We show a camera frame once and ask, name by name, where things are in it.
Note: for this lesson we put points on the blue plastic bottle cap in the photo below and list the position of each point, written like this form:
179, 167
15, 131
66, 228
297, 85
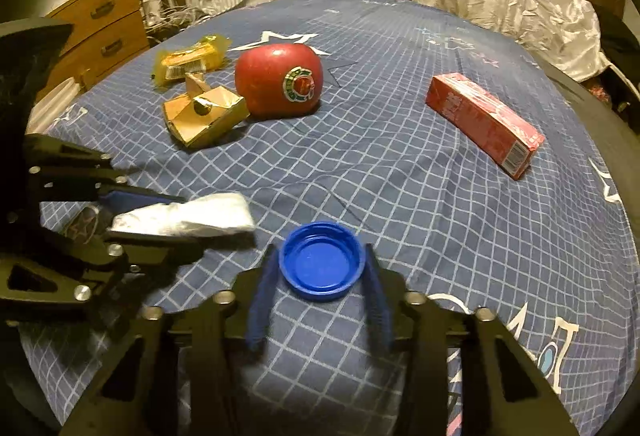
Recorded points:
321, 261

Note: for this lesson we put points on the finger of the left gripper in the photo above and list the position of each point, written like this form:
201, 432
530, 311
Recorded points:
120, 199
160, 250

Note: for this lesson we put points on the red apple with sticker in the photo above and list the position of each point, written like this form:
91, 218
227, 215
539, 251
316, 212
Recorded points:
279, 80

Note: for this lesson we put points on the wooden drawer dresser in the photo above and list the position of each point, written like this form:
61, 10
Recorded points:
106, 35

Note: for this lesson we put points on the long red carton box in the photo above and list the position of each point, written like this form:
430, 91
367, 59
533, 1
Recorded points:
498, 130

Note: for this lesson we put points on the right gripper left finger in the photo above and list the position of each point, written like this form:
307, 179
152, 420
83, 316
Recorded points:
259, 313

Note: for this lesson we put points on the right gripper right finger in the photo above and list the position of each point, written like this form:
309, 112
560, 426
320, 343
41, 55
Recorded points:
378, 310

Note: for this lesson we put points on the white tissue piece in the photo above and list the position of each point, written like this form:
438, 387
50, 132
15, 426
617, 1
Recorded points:
215, 215

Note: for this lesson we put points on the yellow snack wrapper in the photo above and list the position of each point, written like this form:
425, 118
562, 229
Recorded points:
207, 54

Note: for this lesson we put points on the blue grid bed sheet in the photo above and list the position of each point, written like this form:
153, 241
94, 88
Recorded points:
552, 253

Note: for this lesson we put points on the gold cardboard box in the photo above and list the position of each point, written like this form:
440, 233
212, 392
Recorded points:
202, 114

